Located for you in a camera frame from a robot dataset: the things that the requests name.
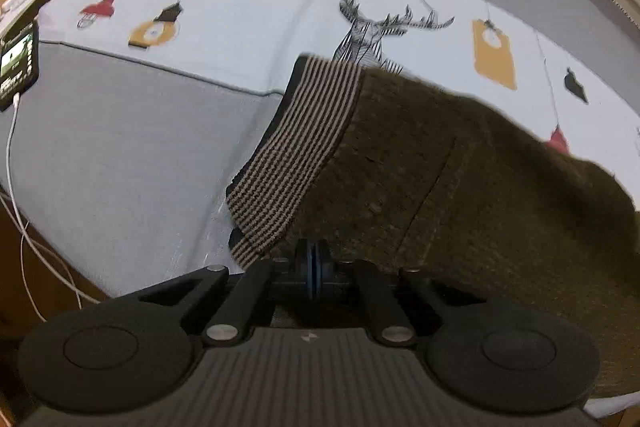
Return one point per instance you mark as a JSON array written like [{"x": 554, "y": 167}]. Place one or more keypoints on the grey printed bedsheet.
[{"x": 200, "y": 57}]

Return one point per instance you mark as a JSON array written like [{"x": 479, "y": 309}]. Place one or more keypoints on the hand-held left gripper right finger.
[{"x": 322, "y": 268}]

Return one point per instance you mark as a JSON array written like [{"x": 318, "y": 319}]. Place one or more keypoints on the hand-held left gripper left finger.
[{"x": 303, "y": 268}]

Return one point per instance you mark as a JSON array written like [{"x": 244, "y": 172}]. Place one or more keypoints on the black smartphone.
[{"x": 20, "y": 57}]

